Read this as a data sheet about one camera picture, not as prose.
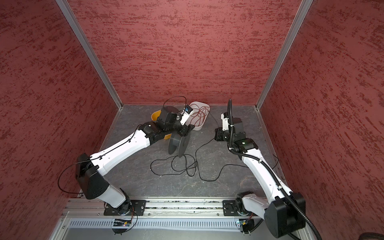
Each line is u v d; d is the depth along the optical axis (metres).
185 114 0.66
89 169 0.42
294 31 0.80
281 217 0.38
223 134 0.69
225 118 0.71
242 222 0.72
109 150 0.46
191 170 0.87
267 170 0.46
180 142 0.85
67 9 0.71
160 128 0.58
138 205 0.74
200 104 1.14
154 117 1.07
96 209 0.76
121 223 0.72
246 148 0.53
